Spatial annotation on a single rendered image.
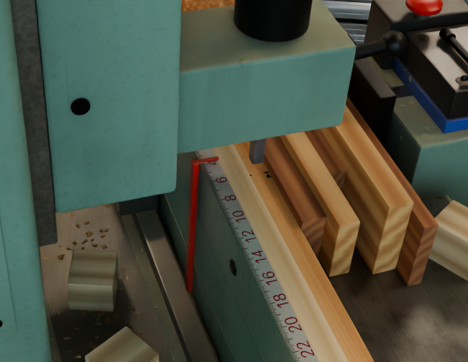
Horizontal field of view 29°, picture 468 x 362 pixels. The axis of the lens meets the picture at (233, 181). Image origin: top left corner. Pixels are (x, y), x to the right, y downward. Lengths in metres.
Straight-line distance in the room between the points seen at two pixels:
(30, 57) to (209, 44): 0.15
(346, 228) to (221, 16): 0.17
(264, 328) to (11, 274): 0.17
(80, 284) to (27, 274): 0.21
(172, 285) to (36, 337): 0.21
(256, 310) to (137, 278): 0.21
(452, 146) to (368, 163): 0.09
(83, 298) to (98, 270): 0.03
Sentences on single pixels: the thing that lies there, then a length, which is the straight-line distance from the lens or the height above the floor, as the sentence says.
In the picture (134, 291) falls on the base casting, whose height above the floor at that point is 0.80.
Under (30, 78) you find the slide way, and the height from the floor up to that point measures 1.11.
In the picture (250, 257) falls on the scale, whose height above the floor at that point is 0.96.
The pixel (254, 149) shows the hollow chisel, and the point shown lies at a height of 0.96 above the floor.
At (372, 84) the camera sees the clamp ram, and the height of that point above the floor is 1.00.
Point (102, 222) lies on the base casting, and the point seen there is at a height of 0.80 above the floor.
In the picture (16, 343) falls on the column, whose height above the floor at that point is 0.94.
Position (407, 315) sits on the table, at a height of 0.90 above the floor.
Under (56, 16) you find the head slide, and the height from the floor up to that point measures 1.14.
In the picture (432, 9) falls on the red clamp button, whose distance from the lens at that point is 0.76.
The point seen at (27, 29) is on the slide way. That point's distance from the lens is 0.48.
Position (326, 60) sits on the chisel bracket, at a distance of 0.61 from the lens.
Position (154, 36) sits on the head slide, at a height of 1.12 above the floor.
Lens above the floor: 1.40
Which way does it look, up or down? 42 degrees down
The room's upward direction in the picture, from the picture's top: 5 degrees clockwise
